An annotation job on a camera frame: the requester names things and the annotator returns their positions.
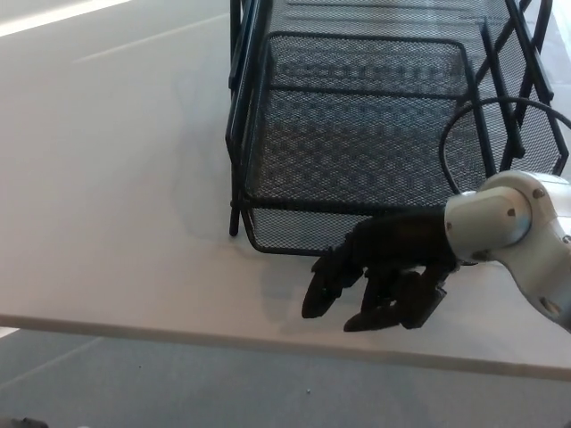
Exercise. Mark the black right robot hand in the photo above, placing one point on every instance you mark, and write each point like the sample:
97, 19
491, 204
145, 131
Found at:
397, 245

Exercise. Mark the large black mesh sliding tray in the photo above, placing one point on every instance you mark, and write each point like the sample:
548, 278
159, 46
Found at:
546, 147

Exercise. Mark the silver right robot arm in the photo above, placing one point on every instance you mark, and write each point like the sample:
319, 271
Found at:
504, 214

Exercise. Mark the small black mesh labelled tray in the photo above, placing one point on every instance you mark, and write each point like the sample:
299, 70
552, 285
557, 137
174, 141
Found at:
290, 232

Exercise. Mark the dark caster wheel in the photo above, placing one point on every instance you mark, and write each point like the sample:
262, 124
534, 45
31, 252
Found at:
31, 424

